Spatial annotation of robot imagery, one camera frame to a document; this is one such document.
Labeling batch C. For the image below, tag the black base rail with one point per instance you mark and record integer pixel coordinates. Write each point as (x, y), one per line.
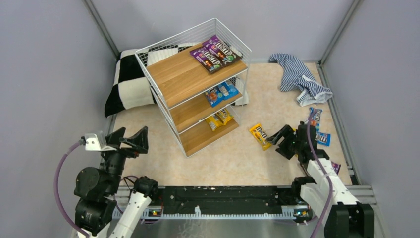
(255, 202)

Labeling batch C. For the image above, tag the blue candy bag flat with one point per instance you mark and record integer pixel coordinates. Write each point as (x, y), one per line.
(323, 138)

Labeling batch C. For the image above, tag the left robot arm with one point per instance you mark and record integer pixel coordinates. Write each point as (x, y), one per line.
(96, 186)

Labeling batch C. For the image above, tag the yellow candy bag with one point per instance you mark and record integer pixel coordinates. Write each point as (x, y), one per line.
(225, 116)
(214, 122)

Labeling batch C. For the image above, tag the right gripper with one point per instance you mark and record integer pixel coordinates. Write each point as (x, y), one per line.
(291, 144)

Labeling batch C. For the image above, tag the purple candy bag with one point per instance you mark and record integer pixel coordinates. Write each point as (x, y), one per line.
(336, 167)
(221, 51)
(210, 62)

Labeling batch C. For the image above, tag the blue candy bag on shelf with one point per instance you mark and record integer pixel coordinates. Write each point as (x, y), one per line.
(228, 90)

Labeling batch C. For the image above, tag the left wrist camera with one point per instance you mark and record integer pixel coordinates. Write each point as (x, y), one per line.
(97, 142)

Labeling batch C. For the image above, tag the black white checkered pillow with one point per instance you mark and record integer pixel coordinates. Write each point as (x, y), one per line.
(131, 87)

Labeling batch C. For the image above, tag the white wire shelf rack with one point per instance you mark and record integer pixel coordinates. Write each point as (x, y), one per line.
(179, 82)

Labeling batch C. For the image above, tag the blue candy bag floor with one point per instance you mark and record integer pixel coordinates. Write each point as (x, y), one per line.
(214, 96)

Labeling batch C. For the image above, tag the blue striped cloth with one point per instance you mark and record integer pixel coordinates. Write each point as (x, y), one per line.
(297, 76)

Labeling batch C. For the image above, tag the blue candy bag upright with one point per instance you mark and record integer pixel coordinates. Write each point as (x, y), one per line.
(315, 115)

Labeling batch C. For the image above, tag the yellow candy bag right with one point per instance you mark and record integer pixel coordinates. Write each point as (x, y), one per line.
(225, 116)

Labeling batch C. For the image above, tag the purple candy bag front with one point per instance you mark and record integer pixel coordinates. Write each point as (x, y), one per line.
(210, 62)

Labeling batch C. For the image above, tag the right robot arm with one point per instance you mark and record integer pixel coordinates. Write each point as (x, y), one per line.
(328, 187)

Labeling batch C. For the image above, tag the yellow candy bag front up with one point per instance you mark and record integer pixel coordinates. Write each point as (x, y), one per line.
(260, 135)

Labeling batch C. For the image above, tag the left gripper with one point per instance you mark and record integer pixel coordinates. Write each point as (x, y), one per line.
(121, 149)

